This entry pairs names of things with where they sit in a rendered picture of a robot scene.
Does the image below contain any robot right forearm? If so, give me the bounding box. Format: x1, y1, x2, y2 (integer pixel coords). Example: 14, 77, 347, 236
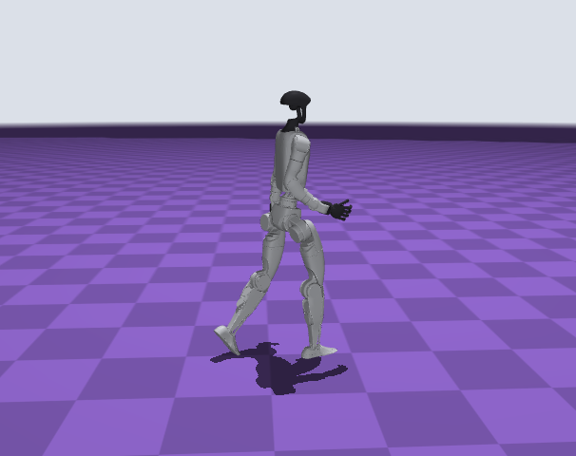
288, 180, 330, 214

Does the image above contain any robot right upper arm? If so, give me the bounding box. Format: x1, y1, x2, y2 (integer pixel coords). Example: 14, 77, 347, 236
284, 135, 311, 191

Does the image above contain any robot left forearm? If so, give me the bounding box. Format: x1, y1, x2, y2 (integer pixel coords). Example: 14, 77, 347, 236
270, 174, 281, 210

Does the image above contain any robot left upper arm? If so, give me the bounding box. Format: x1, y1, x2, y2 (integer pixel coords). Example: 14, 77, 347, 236
273, 133, 278, 177

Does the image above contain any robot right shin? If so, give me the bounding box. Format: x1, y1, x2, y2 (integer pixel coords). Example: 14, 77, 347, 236
302, 283, 324, 350

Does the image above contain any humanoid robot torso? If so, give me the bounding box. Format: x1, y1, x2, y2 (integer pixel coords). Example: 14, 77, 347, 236
270, 127, 310, 232

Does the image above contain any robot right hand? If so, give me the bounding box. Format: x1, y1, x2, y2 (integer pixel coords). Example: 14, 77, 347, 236
321, 199, 353, 220

